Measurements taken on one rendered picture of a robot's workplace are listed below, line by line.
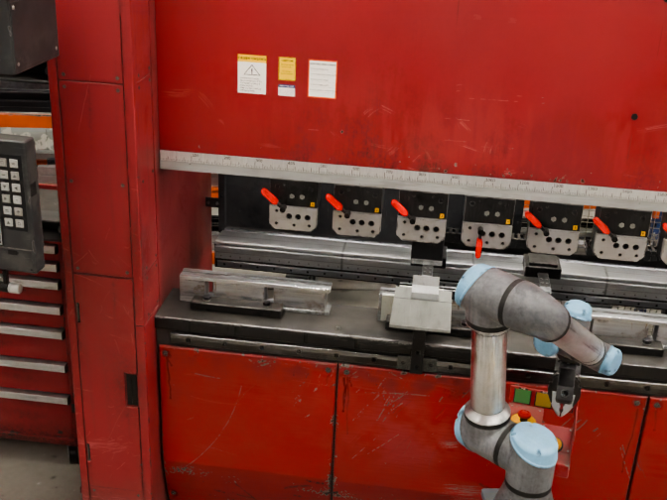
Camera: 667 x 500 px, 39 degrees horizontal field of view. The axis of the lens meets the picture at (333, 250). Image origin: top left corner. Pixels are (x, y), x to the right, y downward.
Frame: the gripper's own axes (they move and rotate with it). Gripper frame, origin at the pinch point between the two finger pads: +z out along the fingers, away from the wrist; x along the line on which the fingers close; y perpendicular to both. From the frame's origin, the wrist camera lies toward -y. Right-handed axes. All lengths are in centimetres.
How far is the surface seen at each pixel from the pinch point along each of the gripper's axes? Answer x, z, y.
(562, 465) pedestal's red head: -2.8, 13.1, -6.2
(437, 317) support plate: 39.6, -15.0, 15.6
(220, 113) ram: 112, -67, 26
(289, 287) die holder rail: 90, -11, 26
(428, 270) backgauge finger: 48, -13, 47
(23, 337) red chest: 191, 28, 22
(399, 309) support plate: 52, -15, 17
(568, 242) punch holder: 5, -34, 40
